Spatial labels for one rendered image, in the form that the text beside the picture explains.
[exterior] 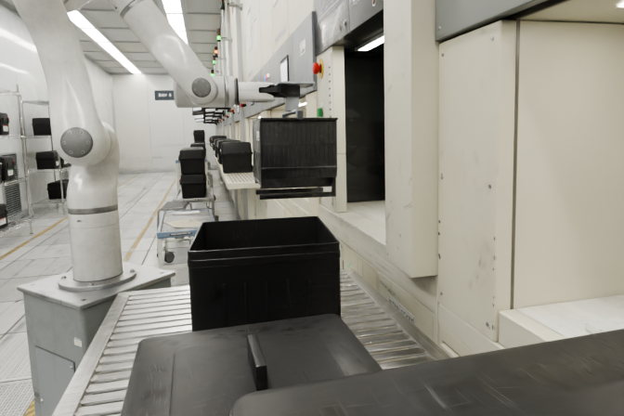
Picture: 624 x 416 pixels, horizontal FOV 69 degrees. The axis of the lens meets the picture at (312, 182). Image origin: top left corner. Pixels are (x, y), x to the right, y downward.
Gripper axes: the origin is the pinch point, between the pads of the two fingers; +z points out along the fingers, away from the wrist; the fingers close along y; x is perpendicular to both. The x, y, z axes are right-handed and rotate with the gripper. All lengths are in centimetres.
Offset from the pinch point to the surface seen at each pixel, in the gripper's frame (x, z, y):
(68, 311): -52, -57, 15
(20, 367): -126, -120, -116
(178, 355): -39, -28, 71
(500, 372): -24, -9, 109
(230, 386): -39, -22, 80
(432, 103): -7, 15, 54
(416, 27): 6, 12, 54
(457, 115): -9, 16, 61
